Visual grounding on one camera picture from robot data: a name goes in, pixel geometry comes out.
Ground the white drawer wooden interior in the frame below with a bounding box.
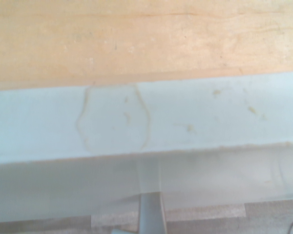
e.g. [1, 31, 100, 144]
[0, 0, 293, 224]

